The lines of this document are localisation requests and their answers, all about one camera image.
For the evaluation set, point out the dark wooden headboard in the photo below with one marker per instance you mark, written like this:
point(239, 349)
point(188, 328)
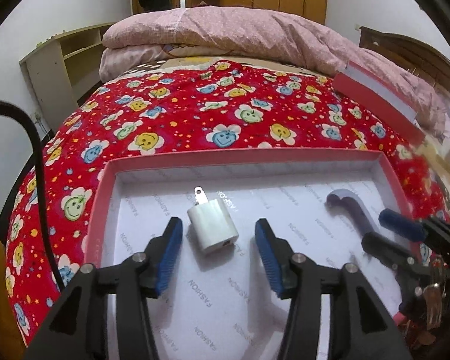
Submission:
point(414, 56)

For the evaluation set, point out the red shallow cardboard box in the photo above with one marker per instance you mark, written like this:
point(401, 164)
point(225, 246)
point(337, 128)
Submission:
point(220, 305)

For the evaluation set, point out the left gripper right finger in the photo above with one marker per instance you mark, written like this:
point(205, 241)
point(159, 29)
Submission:
point(296, 277)

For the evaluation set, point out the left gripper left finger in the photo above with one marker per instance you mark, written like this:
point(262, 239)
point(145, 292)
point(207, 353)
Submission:
point(144, 275)

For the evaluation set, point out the white usb charger plug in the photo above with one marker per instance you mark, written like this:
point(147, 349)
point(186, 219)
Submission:
point(211, 222)

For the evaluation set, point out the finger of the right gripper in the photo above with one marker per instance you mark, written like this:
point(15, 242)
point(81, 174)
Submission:
point(432, 231)
point(390, 249)

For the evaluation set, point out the pink folded quilt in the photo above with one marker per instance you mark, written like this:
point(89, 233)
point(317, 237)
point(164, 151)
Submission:
point(261, 34)

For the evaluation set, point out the red flower-pattern bedspread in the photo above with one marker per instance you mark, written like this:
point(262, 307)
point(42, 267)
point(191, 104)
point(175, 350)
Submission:
point(224, 105)

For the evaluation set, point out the red box lid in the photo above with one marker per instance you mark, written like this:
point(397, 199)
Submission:
point(381, 99)

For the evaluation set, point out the purple-grey curved plastic handle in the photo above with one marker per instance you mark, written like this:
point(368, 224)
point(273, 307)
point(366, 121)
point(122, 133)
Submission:
point(356, 209)

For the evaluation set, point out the beige wooden shelf unit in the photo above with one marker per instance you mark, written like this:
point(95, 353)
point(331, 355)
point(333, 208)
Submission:
point(63, 71)

